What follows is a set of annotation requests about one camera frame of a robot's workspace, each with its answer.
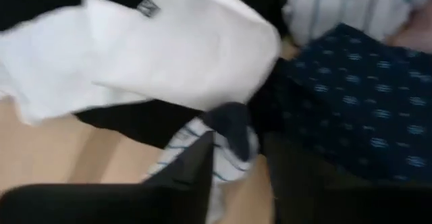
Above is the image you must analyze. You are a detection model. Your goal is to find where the white blue-striped sock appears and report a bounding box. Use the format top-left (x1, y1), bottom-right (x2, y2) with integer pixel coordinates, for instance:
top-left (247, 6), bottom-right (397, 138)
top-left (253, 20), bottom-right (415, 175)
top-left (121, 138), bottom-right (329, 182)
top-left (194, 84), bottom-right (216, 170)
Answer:
top-left (143, 102), bottom-right (261, 224)

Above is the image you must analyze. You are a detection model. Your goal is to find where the white sock with grey label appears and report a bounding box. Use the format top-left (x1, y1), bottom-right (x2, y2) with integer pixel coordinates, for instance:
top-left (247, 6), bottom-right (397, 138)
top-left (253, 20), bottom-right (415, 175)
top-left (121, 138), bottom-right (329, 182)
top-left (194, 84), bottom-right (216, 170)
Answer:
top-left (0, 0), bottom-right (281, 125)

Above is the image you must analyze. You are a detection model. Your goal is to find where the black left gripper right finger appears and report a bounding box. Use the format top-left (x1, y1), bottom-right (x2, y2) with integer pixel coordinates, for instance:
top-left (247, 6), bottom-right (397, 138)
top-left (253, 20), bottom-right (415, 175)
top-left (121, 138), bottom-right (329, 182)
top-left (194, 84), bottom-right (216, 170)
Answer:
top-left (263, 132), bottom-right (432, 224)

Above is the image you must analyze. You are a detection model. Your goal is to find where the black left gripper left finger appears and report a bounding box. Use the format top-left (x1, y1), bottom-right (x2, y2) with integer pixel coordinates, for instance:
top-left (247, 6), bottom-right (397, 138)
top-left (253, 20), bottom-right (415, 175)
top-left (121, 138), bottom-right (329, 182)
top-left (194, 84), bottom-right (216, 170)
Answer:
top-left (0, 131), bottom-right (215, 224)

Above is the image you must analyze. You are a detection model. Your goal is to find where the black garment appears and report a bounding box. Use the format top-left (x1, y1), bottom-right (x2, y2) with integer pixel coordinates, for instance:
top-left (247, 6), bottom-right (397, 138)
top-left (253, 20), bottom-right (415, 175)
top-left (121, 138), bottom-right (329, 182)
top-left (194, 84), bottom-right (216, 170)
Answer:
top-left (0, 0), bottom-right (288, 150)

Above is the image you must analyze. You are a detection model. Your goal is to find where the navy dotted shirt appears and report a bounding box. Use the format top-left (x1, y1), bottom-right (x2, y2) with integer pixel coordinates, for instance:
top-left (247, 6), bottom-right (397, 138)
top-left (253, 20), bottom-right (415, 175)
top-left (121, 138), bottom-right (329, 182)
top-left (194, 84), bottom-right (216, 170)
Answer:
top-left (249, 23), bottom-right (432, 184)

